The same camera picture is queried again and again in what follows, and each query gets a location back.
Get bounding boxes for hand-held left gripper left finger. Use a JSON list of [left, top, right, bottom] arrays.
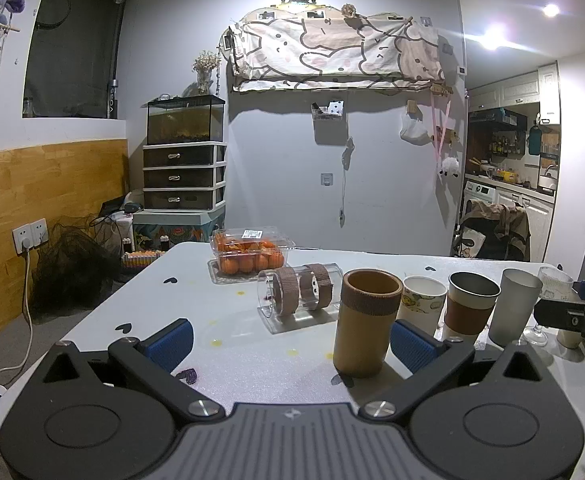
[[42, 318, 226, 424]]

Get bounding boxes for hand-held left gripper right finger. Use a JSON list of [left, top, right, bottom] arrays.
[[359, 319, 546, 421]]

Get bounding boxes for clear cup with brown bands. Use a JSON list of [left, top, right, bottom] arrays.
[[256, 262, 343, 335]]

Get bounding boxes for white printed paper cup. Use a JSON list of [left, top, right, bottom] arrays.
[[396, 275, 448, 337]]

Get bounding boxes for frosted grey glass cup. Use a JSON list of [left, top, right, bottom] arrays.
[[487, 268, 544, 349]]

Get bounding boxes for tan bamboo cup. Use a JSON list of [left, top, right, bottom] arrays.
[[331, 268, 404, 379]]

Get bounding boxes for dark cup with brown sleeve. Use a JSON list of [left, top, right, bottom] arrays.
[[441, 271, 502, 346]]

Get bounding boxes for clear wine glass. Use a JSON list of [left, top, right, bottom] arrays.
[[522, 266, 576, 347]]

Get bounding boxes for row of orange items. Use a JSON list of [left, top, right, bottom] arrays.
[[121, 249, 166, 269]]

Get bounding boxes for chair with draped clothing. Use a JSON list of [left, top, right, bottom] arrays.
[[453, 198, 531, 263]]

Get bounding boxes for painted low cabinet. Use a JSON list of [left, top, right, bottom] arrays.
[[131, 209, 226, 254]]

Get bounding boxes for clear plastic box of oranges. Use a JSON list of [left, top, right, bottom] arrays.
[[208, 226, 297, 286]]

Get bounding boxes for black net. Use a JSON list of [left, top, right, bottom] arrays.
[[31, 214, 124, 317]]

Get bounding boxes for white washing machine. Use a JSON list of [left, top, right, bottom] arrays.
[[461, 180, 498, 217]]

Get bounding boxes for white plastic drawer unit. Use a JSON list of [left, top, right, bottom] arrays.
[[142, 142, 228, 213]]

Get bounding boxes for white hanging plush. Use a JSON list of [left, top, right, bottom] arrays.
[[437, 155, 461, 179]]

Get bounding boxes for white hanging bag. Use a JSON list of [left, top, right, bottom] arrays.
[[399, 110, 431, 147]]

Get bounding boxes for pink ribbon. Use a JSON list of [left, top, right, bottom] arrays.
[[429, 94, 454, 162]]

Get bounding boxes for glass fish tank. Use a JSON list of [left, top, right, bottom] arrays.
[[146, 93, 226, 146]]

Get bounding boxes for vase of dried flowers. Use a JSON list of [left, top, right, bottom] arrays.
[[193, 50, 222, 95]]

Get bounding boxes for cartoon printed cloth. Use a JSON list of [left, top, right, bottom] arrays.
[[229, 6, 446, 94]]

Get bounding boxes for dark window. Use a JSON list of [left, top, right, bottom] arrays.
[[22, 0, 134, 121]]

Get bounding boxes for white power cable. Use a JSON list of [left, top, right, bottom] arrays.
[[0, 249, 36, 387]]

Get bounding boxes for white wall socket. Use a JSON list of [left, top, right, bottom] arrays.
[[12, 218, 48, 255]]

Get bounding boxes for white kitchen wall cabinets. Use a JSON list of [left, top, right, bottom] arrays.
[[467, 48, 585, 124]]

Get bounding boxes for wall mounted holder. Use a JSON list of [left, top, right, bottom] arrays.
[[311, 99, 344, 121]]

